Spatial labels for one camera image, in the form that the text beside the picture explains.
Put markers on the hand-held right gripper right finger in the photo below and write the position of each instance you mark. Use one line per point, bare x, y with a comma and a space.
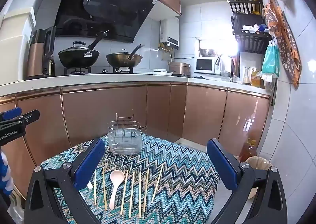
222, 164

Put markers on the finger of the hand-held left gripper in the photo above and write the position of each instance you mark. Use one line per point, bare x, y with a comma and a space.
29, 117
11, 113

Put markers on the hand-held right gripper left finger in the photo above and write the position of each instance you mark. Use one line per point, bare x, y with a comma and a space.
87, 164

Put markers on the beige ceramic spoon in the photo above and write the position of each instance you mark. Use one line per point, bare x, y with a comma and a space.
116, 178

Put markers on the row of bamboo chopsticks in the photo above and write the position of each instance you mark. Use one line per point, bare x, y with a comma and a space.
140, 194

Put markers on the person's left hand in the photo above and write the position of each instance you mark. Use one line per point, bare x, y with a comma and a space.
5, 172

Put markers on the large amber oil bottle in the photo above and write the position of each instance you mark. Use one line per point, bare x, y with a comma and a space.
248, 152

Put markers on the trash bin with liner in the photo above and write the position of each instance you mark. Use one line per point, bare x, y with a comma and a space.
259, 162

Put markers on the zigzag knitted tablecloth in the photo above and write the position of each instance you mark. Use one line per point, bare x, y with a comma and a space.
172, 164

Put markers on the dark oil bottle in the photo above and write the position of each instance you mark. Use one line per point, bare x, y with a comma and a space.
52, 67

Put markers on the copper electric kettle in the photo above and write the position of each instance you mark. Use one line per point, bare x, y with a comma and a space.
37, 53

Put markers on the black wok with lid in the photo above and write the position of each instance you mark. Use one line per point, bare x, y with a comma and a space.
76, 56

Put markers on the white refrigerator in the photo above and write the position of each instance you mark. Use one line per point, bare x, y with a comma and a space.
14, 33

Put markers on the gas stove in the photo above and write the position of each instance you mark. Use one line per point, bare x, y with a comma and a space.
98, 72

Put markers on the yellow bottle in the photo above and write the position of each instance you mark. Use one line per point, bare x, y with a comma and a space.
255, 79

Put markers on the white spray bottle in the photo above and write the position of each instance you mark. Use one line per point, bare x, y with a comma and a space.
246, 75

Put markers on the clear plastic bag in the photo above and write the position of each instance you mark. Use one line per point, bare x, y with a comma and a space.
267, 82

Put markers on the white microwave oven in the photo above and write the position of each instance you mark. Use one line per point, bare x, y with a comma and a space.
203, 65

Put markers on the copper rice cooker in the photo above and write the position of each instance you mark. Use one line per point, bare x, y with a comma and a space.
179, 69

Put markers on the chrome faucet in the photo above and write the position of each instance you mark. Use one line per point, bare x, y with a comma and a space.
218, 59

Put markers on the white tray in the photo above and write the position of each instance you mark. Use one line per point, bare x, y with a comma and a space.
163, 72

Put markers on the teal plastic bag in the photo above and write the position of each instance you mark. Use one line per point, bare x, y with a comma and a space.
270, 61

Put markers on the black dish rack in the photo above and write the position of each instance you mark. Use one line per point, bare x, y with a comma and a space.
246, 41

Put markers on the black range hood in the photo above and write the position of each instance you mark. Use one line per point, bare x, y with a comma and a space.
106, 9

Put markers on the floral brown apron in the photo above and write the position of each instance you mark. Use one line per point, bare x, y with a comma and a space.
286, 46

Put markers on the white water heater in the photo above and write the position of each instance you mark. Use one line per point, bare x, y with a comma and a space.
170, 31

